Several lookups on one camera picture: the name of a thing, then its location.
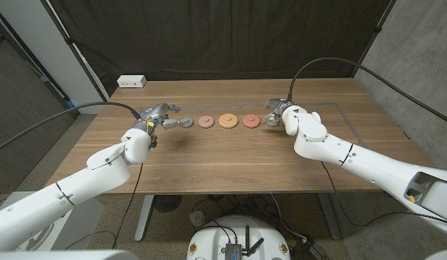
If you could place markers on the grey table leg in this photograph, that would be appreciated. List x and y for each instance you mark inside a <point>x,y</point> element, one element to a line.
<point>331,220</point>

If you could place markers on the white power strip box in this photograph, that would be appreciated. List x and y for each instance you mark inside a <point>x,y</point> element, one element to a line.
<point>131,81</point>

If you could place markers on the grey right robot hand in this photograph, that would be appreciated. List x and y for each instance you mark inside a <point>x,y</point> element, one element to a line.
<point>278,104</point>

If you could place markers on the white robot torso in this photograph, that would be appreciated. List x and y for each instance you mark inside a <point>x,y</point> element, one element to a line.
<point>64,255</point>

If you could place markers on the grey antenna radio module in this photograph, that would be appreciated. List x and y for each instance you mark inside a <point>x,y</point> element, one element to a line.
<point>233,251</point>

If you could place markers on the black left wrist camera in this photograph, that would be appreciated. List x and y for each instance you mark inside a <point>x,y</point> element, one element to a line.
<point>153,141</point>

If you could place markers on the white table leg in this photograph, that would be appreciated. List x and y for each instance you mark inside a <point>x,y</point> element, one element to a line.
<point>143,220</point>

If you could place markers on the black power adapter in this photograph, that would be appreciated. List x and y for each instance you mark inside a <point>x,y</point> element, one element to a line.
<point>304,251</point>

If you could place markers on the black fabric backdrop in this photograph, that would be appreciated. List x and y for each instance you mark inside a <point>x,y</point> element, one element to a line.
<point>223,36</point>

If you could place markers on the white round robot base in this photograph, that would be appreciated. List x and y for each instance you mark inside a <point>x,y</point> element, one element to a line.
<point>208,242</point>

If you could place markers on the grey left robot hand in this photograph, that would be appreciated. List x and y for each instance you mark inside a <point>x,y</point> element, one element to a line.
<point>156,109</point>

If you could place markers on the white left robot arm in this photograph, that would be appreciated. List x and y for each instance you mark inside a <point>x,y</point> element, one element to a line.
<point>100,173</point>

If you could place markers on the grey round floor puck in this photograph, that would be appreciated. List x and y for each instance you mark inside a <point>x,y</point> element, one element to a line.
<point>198,218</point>

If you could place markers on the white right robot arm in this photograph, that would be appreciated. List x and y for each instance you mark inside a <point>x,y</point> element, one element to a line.
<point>317,144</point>

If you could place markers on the black round floor fan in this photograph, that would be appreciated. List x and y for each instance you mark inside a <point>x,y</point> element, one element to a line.
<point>167,203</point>

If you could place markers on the black backdrop stand pole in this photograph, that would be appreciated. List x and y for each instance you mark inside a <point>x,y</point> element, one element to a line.
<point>69,40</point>
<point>378,29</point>

